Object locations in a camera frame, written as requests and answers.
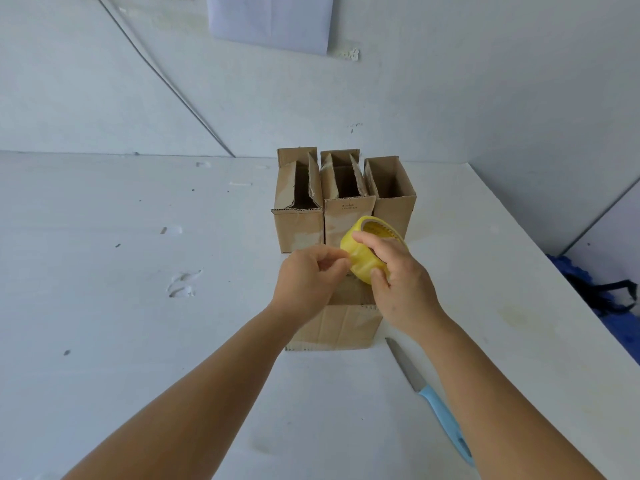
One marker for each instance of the person's right thumb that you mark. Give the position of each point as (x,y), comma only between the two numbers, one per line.
(380,284)

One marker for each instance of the open cardboard box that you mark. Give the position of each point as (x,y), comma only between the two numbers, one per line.
(395,194)
(298,204)
(347,204)

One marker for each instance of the person's right hand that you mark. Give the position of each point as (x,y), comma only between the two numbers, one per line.
(405,289)

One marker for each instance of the person's left forearm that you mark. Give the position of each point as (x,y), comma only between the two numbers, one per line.
(200,394)

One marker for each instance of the yellow tape roll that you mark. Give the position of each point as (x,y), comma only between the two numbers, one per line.
(362,254)

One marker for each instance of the closed cardboard box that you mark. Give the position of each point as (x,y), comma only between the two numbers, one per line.
(345,319)

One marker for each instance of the person's left hand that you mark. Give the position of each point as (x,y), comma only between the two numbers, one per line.
(300,284)

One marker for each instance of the person's left thumb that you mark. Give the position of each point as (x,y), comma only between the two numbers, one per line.
(336,267)

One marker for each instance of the person's right forearm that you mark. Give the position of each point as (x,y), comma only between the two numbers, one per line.
(500,404)

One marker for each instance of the white paper sheet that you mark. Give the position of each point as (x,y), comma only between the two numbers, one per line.
(272,19)

